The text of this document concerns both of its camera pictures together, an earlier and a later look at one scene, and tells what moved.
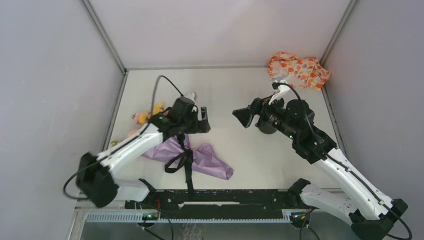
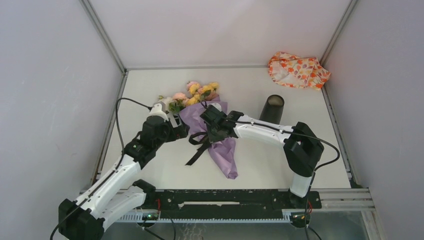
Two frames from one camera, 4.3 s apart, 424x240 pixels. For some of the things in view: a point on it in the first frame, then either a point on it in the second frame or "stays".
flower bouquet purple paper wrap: x=204 y=159 -> x=198 y=95
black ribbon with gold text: x=187 y=158 -> x=205 y=143
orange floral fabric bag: x=301 y=72 stays
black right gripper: x=261 y=108 -> x=213 y=138
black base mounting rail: x=218 y=203 stays
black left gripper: x=200 y=126 -> x=180 y=131
